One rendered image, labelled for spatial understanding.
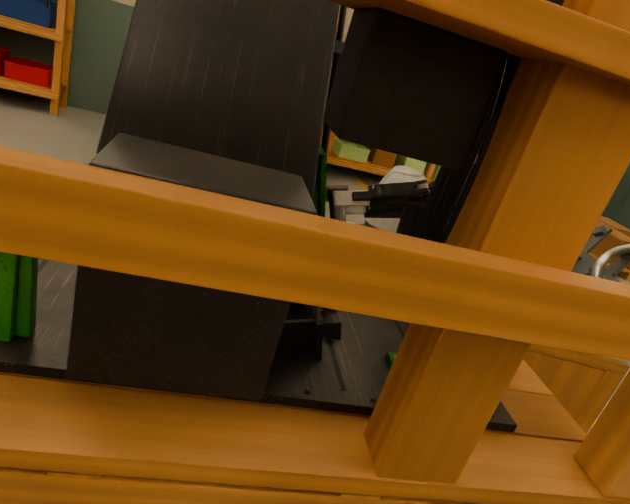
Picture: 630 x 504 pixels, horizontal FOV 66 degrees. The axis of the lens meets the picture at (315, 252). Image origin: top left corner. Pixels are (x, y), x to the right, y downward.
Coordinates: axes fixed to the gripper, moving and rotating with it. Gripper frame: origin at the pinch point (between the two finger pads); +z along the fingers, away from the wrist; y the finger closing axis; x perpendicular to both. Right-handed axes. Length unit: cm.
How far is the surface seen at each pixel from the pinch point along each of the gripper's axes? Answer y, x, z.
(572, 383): -74, 34, -87
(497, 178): 33.6, 13.0, -10.8
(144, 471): 8, 43, 35
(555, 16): 51, 5, -10
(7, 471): 9, 42, 52
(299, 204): 21.7, 10.2, 12.2
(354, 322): -26.3, 18.2, -4.2
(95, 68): -401, -365, 183
